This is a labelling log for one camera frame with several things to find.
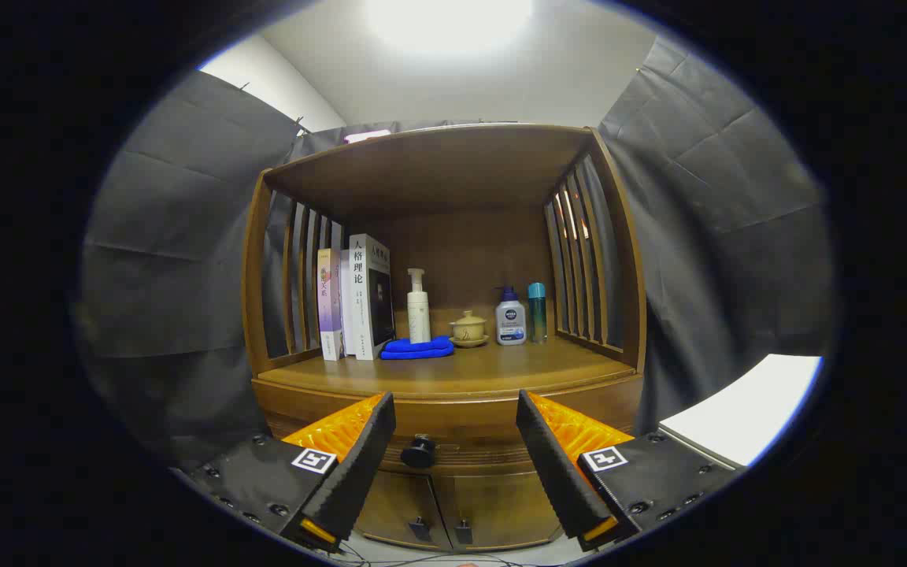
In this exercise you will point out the white table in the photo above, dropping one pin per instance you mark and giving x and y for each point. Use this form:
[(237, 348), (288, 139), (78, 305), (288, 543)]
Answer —
[(745, 409)]

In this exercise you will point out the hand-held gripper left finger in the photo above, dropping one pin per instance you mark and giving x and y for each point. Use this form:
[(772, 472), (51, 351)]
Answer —
[(359, 465)]

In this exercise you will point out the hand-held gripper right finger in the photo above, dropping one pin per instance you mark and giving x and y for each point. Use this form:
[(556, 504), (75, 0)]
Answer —
[(556, 472)]

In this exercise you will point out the purple book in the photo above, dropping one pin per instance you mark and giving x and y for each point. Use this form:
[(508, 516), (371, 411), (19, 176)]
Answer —
[(330, 303)]

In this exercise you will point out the wooden cabinet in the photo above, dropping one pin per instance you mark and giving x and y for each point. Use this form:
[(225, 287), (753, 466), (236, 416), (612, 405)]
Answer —
[(461, 173)]

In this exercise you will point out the teal spray bottle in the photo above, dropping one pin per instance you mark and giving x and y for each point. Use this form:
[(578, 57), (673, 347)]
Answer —
[(537, 315)]

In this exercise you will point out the wooden countertop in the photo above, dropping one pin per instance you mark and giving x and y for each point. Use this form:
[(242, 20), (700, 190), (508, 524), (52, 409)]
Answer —
[(501, 366)]

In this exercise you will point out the beige lidded teacup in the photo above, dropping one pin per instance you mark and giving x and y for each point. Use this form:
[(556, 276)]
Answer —
[(468, 327)]

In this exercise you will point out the white and black book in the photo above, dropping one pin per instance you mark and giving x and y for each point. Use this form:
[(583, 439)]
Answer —
[(371, 299)]

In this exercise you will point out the black round drawer knob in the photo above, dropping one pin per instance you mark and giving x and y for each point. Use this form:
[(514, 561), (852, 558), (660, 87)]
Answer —
[(419, 452)]

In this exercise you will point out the white blue-capped lotion bottle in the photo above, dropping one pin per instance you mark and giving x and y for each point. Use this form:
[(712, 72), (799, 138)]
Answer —
[(510, 323)]

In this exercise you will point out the wooden drawer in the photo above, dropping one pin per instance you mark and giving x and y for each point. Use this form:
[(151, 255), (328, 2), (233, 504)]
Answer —
[(453, 421)]

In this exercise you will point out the white pump bottle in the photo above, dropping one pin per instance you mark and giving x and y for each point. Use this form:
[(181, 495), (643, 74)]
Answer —
[(419, 315)]

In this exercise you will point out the thin white book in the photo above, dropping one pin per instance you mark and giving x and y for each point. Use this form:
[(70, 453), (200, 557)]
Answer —
[(346, 299)]

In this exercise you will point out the black backdrop cloth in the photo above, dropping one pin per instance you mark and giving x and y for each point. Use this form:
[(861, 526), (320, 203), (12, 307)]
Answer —
[(178, 260)]

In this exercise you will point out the wooden cabinet door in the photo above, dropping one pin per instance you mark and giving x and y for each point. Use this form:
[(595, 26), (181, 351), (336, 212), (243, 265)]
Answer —
[(501, 504), (398, 504)]

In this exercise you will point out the blue folded cloth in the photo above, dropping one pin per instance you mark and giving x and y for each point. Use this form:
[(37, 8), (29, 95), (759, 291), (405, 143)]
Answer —
[(418, 348)]

